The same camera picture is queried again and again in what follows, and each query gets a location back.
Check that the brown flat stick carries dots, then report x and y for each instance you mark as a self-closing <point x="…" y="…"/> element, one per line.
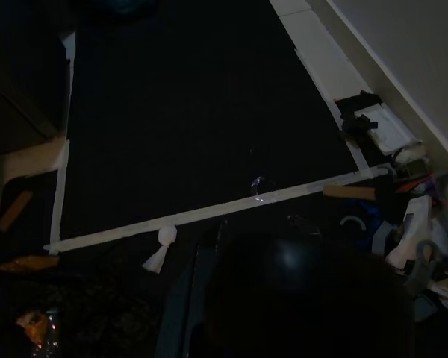
<point x="349" y="192"/>

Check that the black floor mat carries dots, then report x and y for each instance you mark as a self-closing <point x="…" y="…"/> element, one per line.
<point x="190" y="112"/>

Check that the white tissue wad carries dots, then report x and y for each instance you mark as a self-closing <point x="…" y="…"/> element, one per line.
<point x="167" y="235"/>

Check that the orange snack wrapper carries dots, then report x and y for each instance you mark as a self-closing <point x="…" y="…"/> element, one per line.
<point x="33" y="324"/>

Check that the clear plastic bottle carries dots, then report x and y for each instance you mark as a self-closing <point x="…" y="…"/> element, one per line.
<point x="257" y="184"/>
<point x="52" y="335"/>

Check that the long white tape strip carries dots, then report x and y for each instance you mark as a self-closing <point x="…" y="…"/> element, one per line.
<point x="209" y="212"/>

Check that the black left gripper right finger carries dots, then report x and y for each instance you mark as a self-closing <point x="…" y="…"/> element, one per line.
<point x="339" y="317"/>

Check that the mixed colourful rubbish heap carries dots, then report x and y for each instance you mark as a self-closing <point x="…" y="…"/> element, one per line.
<point x="414" y="223"/>

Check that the black crumpled rubbish pile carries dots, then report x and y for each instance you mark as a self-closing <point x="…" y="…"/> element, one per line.
<point x="89" y="309"/>

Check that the short white tape strip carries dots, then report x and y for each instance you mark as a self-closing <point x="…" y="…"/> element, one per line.
<point x="59" y="201"/>

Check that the white flat box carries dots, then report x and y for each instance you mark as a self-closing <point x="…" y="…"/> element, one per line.
<point x="390" y="128"/>

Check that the brown cardboard strip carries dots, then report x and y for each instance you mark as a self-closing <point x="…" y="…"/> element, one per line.
<point x="15" y="210"/>

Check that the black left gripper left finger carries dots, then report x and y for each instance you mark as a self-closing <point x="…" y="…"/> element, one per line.
<point x="242" y="317"/>

